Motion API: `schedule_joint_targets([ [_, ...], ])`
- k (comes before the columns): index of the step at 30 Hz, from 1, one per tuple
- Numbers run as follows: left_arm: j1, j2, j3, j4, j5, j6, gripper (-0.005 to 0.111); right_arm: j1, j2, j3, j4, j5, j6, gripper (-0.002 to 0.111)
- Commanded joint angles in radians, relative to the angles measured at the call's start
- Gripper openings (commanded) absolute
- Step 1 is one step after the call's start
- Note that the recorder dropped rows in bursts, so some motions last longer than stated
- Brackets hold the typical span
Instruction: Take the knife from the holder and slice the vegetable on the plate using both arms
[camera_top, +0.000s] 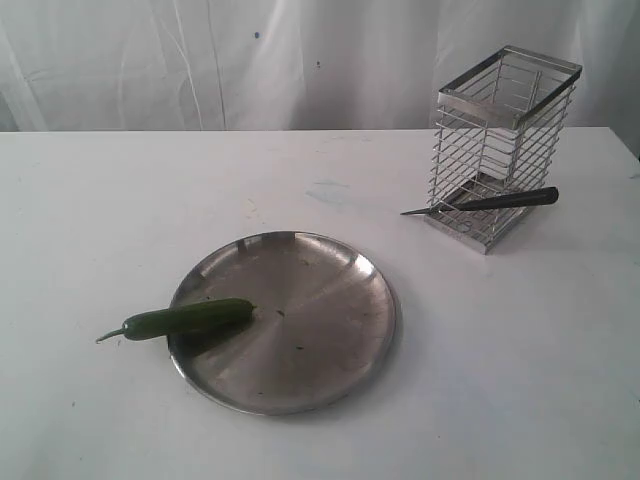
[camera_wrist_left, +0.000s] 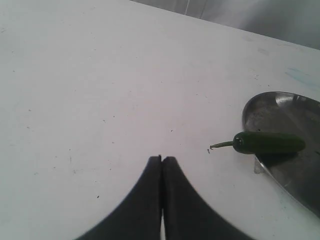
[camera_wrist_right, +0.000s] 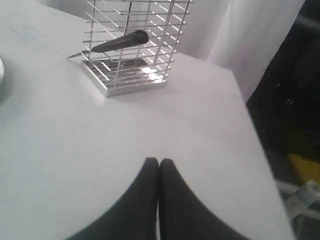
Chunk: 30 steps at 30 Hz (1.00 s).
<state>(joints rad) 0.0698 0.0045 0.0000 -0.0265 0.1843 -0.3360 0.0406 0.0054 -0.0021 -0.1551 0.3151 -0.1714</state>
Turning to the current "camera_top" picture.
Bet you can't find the green cucumber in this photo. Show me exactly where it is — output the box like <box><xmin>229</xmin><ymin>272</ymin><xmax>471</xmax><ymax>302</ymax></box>
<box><xmin>95</xmin><ymin>298</ymin><xmax>255</xmax><ymax>343</ymax></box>

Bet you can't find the metal wire utensil holder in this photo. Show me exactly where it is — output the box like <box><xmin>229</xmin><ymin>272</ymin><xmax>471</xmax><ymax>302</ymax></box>
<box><xmin>424</xmin><ymin>45</ymin><xmax>582</xmax><ymax>254</ymax></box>

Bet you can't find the black knife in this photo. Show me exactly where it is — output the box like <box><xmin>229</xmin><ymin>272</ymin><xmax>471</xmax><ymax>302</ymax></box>
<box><xmin>402</xmin><ymin>186</ymin><xmax>559</xmax><ymax>216</ymax></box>

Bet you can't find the round stainless steel plate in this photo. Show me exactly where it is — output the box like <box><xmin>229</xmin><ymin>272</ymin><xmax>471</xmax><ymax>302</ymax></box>
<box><xmin>167</xmin><ymin>231</ymin><xmax>401</xmax><ymax>416</ymax></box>

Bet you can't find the white backdrop curtain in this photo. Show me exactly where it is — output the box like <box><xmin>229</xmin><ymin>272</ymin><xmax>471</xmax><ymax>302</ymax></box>
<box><xmin>1</xmin><ymin>1</ymin><xmax>639</xmax><ymax>131</ymax></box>

